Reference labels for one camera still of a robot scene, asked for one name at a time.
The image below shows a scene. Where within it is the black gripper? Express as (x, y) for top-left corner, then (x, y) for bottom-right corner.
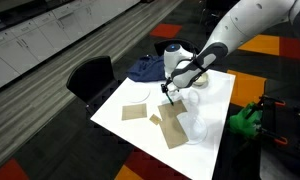
(160, 78), (182, 102)

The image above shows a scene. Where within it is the small brown paper square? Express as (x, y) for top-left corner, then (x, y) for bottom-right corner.
(148, 113), (163, 126)

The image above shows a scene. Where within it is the long brown paper strip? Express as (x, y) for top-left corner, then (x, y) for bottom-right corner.
(157, 99), (190, 150)

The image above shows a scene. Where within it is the small white plate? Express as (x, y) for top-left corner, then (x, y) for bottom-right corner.
(126, 84), (151, 104)

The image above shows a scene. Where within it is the blue cloth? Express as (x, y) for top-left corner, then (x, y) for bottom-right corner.
(126, 54), (167, 83)

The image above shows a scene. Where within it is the brown paper rectangle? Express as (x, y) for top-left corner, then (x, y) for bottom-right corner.
(121, 102), (148, 122)

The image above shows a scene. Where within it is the large white plate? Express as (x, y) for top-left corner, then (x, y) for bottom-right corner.
(176, 111), (210, 146)

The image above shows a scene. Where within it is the black chair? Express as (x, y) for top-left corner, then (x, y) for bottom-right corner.
(153, 38), (202, 57)
(65, 55), (120, 116)

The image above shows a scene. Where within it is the white cabinet row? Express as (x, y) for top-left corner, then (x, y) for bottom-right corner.
(0, 0), (141, 95)

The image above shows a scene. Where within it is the dark countertop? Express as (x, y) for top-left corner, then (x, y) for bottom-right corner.
(0, 0), (76, 36)

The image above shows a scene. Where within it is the orange-handled black clamp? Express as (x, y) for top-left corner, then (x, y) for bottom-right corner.
(244, 94), (287, 120)
(257, 126), (289, 146)

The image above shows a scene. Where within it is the black vertical post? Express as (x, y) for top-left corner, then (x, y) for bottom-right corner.
(260, 98), (278, 161)

